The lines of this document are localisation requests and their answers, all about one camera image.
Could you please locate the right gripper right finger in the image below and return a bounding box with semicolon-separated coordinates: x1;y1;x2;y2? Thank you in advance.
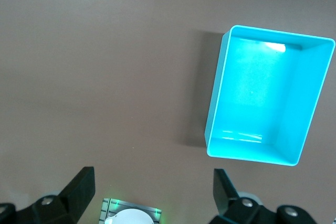
209;168;319;224

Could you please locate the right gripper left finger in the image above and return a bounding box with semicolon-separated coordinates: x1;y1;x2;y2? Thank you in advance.
0;166;96;224

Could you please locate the teal plastic bin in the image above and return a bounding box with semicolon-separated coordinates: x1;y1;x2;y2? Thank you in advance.
204;24;336;167

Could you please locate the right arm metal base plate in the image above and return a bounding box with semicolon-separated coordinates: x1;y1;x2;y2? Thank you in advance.
101;197;162;224

